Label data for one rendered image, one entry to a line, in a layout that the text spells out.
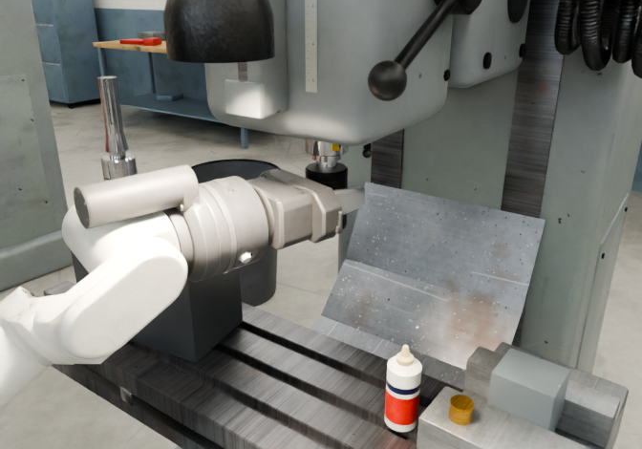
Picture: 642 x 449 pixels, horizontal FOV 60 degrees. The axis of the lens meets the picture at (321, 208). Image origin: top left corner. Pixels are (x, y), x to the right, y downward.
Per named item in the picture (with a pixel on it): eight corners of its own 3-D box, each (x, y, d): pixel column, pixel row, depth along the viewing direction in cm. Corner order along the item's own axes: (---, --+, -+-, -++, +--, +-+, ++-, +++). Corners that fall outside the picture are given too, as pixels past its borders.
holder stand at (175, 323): (196, 364, 79) (182, 234, 71) (82, 326, 88) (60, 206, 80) (244, 321, 89) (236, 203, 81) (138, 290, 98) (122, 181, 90)
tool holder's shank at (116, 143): (128, 159, 79) (118, 78, 75) (105, 160, 79) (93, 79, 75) (130, 152, 82) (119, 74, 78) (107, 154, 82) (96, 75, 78)
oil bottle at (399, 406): (408, 438, 66) (414, 360, 62) (377, 424, 68) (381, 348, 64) (422, 417, 69) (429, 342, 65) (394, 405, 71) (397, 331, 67)
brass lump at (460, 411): (466, 429, 52) (468, 414, 52) (444, 418, 53) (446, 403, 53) (476, 416, 54) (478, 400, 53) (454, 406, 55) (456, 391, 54)
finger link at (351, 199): (359, 208, 63) (317, 222, 59) (360, 181, 62) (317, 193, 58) (370, 212, 62) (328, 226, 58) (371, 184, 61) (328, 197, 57)
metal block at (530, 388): (545, 449, 53) (554, 397, 51) (484, 421, 56) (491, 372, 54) (561, 417, 57) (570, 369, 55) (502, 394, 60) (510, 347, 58)
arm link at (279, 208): (345, 175, 54) (240, 203, 47) (343, 264, 58) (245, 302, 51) (268, 148, 63) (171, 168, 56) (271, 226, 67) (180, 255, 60)
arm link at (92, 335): (203, 281, 48) (71, 397, 44) (156, 236, 54) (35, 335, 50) (166, 233, 43) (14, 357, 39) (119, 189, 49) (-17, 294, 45)
